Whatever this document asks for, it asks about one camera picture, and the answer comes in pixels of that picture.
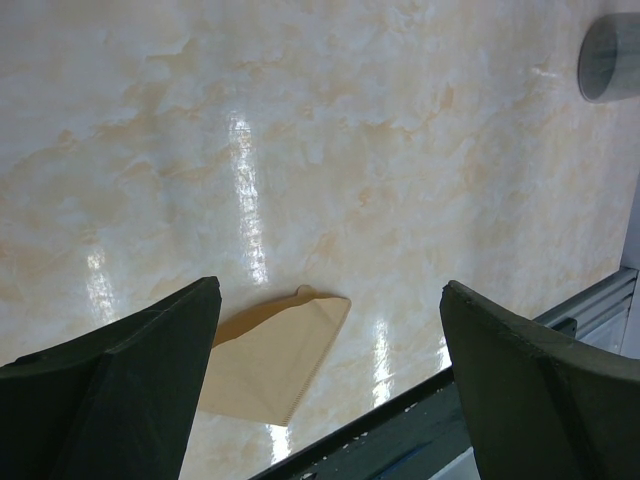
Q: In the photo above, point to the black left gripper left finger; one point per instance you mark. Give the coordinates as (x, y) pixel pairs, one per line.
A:
(116, 403)

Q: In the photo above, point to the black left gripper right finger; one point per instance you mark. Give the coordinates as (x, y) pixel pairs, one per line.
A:
(539, 404)

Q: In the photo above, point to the left brown paper filter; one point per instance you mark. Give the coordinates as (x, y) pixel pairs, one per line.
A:
(265, 358)

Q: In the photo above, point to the aluminium side frame rail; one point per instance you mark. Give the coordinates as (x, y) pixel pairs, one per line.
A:
(597, 316)

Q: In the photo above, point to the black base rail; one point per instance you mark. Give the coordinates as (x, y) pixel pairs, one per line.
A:
(412, 436)

